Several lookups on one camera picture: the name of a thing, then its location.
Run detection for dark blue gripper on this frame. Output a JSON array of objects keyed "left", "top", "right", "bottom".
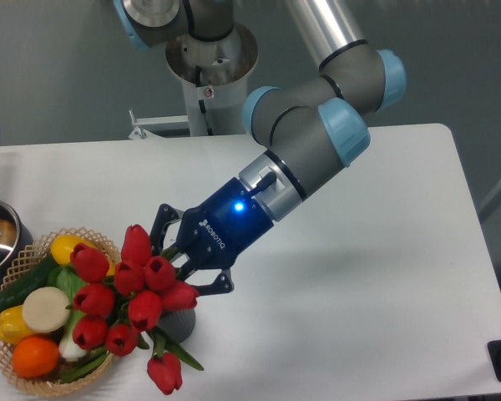
[{"left": 149, "top": 177, "right": 275, "bottom": 296}]

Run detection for red tulip bouquet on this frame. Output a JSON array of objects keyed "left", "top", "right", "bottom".
[{"left": 72, "top": 225, "right": 202, "bottom": 395}]

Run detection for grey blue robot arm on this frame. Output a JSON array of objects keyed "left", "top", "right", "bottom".
[{"left": 114, "top": 1, "right": 406, "bottom": 295}]

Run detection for dark grey ribbed vase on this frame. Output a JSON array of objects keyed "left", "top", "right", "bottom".
[{"left": 157, "top": 309, "right": 196, "bottom": 343}]

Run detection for green bok choy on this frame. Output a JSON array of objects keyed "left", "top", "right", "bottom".
[{"left": 56, "top": 268, "right": 87, "bottom": 363}]

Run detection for yellow squash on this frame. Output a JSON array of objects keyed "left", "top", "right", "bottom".
[{"left": 50, "top": 235, "right": 115, "bottom": 282}]

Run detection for beige round bun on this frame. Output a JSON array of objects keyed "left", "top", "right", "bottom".
[{"left": 22, "top": 287, "right": 70, "bottom": 333}]

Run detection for green bean pods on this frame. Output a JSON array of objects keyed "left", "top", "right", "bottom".
[{"left": 59, "top": 347, "right": 108, "bottom": 383}]

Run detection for woven wicker basket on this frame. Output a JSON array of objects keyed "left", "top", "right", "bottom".
[{"left": 0, "top": 227, "right": 120, "bottom": 398}]

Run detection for dark green cucumber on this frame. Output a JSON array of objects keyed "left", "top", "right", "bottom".
[{"left": 0, "top": 256, "right": 59, "bottom": 313}]

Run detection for orange fruit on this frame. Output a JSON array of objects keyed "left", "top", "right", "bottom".
[{"left": 12, "top": 336, "right": 60, "bottom": 378}]

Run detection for yellow bell pepper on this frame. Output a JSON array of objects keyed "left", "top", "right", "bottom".
[{"left": 0, "top": 305, "right": 37, "bottom": 345}]

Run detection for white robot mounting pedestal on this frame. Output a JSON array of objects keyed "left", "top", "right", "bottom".
[{"left": 128, "top": 20, "right": 260, "bottom": 140}]

